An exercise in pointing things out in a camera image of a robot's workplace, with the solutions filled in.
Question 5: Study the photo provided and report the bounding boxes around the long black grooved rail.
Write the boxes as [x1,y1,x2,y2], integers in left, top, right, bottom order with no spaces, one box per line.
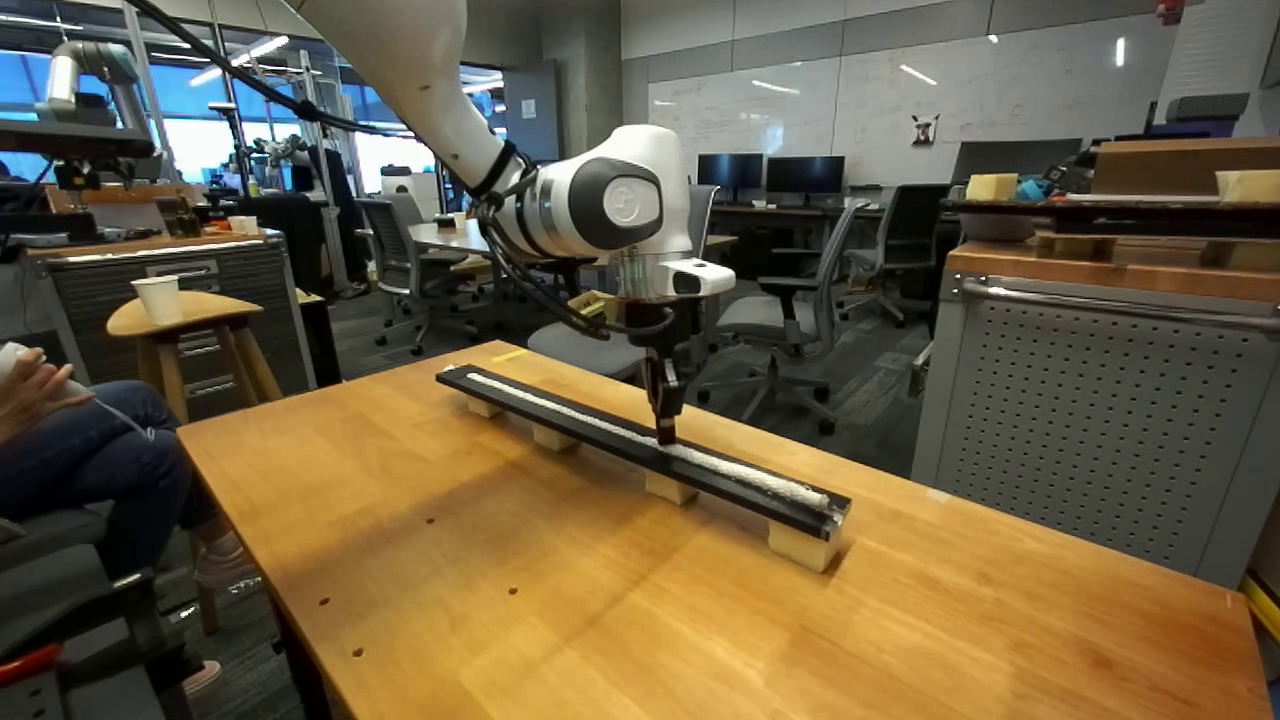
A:
[431,360,857,544]

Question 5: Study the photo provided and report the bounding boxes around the round wooden stool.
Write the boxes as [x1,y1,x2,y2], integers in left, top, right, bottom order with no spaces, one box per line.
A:
[100,288,291,428]

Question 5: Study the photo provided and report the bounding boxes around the yellow foam block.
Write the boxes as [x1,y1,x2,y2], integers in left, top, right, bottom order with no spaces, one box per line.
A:
[1211,169,1280,209]
[959,169,1024,209]

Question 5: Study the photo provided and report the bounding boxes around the person's hand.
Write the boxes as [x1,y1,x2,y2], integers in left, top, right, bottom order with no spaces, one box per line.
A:
[0,346,95,444]

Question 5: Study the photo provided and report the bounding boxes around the grey office chair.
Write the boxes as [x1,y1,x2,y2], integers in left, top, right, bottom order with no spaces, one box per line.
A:
[524,181,735,393]
[717,196,870,433]

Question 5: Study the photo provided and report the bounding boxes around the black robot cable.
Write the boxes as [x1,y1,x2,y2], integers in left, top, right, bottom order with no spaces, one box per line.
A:
[475,196,633,343]

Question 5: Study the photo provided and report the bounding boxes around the black mesh office chair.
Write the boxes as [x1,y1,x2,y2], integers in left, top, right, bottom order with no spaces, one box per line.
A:
[350,192,444,355]

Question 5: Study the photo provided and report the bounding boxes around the person's leg in jeans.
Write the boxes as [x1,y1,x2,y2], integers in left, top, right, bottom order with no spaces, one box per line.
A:
[0,377,195,584]

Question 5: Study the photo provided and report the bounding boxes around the brown cardboard box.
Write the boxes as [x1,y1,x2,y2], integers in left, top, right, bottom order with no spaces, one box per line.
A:
[1089,137,1280,198]

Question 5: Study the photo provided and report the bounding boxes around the red chair part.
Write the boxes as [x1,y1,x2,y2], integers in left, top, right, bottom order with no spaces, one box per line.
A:
[0,641,69,693]

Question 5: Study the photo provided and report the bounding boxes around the light sneaker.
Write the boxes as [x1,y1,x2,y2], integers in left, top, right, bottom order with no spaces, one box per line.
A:
[177,654,227,702]

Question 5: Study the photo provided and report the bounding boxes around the yellow bar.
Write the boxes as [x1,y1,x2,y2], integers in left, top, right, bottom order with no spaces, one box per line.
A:
[1241,573,1280,648]

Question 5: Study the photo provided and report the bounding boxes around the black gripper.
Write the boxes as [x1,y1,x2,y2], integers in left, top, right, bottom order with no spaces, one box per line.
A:
[619,299,686,448]

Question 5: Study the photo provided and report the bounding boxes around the black computer monitor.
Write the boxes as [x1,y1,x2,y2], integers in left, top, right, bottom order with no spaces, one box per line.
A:
[691,151,769,209]
[763,151,847,209]

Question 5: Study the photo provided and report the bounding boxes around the white lamp head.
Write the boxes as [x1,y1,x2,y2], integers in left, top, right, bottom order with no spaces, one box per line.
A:
[36,37,87,121]

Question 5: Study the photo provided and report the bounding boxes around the white paper cup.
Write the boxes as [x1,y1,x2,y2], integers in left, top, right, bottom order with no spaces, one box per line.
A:
[129,272,189,323]

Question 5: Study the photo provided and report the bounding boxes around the dark drawer cabinet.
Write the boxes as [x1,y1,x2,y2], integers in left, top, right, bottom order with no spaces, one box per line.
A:
[20,229,318,425]

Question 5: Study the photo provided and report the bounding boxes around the grey perforated metal cabinet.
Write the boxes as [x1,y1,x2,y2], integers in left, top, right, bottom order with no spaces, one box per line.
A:
[911,234,1280,590]

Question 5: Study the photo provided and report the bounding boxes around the black tray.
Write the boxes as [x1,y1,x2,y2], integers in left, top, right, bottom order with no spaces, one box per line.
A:
[936,192,1280,245]

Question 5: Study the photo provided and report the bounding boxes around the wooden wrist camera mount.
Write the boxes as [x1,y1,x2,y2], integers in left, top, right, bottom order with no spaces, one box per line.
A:
[565,288,629,335]

